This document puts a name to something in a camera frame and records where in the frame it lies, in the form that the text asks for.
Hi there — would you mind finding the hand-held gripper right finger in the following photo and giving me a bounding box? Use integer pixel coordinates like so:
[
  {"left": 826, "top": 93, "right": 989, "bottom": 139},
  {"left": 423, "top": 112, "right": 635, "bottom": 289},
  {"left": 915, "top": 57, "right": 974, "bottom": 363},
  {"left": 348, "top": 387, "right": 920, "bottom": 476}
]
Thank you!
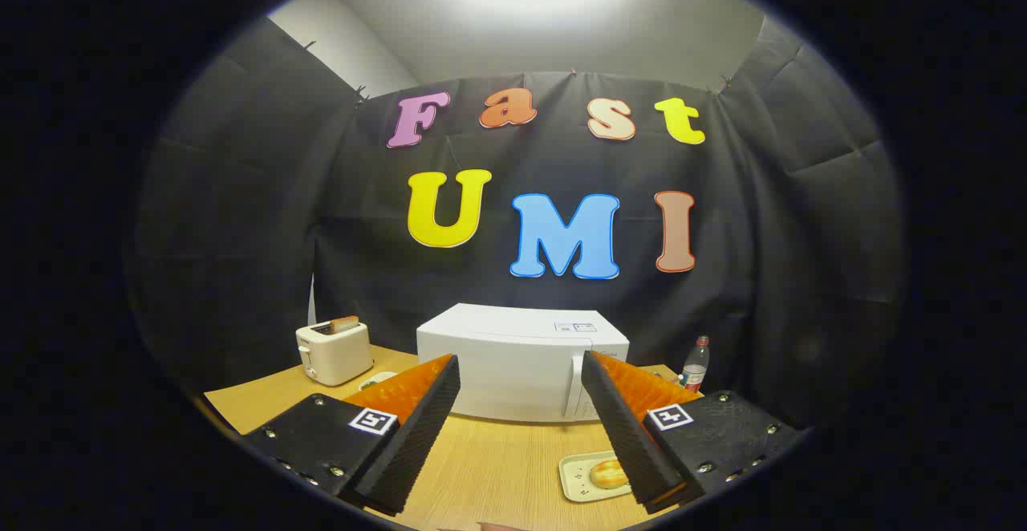
[{"left": 581, "top": 350, "right": 811, "bottom": 516}]

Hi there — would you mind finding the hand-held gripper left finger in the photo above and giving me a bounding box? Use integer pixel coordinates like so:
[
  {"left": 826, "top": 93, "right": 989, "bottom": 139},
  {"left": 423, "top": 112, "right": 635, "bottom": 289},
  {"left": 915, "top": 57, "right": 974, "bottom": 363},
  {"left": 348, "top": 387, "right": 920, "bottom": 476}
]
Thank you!
[{"left": 241, "top": 353, "right": 462, "bottom": 517}]

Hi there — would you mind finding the golden bread bun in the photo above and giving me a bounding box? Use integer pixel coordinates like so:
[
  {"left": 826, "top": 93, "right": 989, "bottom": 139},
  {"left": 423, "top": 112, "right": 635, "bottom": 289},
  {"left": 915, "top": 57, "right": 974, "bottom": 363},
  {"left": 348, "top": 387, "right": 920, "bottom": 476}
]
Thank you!
[{"left": 590, "top": 459, "right": 631, "bottom": 490}]

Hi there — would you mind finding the white microwave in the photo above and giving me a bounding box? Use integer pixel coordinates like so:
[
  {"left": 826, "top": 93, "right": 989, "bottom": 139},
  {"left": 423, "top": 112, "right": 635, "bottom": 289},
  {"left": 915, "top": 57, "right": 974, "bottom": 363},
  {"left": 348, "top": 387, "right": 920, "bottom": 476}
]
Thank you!
[{"left": 416, "top": 302, "right": 631, "bottom": 424}]

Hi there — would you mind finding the cream rectangular tray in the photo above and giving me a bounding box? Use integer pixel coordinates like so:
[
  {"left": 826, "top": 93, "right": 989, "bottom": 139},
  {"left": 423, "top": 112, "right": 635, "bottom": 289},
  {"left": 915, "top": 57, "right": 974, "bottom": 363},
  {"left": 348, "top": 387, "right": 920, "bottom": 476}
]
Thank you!
[{"left": 559, "top": 451, "right": 635, "bottom": 504}]

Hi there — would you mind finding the clear bottle red label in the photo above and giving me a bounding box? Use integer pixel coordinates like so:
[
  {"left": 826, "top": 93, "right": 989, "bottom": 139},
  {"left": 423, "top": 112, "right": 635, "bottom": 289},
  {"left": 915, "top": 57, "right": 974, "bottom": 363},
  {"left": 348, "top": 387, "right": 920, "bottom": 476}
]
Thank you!
[{"left": 680, "top": 335, "right": 712, "bottom": 394}]

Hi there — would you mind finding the cream toaster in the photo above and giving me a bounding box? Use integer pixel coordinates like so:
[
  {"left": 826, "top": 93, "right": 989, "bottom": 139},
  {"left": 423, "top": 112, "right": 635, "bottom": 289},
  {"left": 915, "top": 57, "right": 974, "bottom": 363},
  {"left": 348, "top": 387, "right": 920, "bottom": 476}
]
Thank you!
[{"left": 295, "top": 321, "right": 375, "bottom": 387}]

